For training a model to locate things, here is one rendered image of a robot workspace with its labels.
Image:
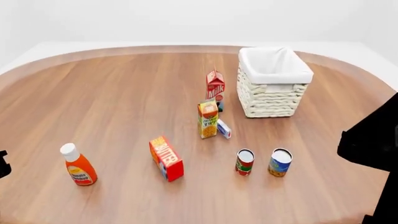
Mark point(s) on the white blue cream cheese box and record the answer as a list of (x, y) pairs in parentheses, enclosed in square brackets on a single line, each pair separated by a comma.
[(224, 129)]

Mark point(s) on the red orange butter box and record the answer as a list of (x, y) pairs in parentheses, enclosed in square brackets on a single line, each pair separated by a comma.
[(166, 158)]

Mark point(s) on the white woven lined basket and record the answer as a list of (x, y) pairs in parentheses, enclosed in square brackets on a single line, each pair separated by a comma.
[(270, 100)]

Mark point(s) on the orange juice carton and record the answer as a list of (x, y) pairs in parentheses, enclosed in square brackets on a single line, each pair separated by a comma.
[(207, 121)]

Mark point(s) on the red milk carton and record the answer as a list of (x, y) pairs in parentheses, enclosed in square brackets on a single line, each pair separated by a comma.
[(216, 89)]

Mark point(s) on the red tomato can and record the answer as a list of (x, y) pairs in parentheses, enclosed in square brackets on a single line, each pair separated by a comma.
[(244, 164)]

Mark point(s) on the blue yellow label can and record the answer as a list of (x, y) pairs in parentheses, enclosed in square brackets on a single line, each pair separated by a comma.
[(280, 163)]

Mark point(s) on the tomato ketchup bottle white cap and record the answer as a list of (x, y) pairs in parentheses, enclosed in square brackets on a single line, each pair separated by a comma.
[(80, 170)]

